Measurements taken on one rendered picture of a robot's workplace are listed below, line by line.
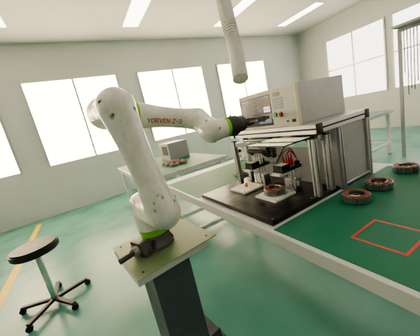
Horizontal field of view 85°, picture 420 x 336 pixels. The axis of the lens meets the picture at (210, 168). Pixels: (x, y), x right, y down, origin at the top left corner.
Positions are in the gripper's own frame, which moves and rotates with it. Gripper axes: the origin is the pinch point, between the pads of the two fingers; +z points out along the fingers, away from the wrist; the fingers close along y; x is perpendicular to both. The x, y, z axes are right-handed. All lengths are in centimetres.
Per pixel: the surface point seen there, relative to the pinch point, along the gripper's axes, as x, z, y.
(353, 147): -24.5, 32.9, 24.3
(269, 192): -37.1, -11.7, 5.8
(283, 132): -9.2, 3.6, 6.3
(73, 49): 197, -43, -469
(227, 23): 97, 80, -121
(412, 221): -43, 3, 59
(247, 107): 7.5, 6.3, -21.8
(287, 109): 1.8, 6.4, 8.0
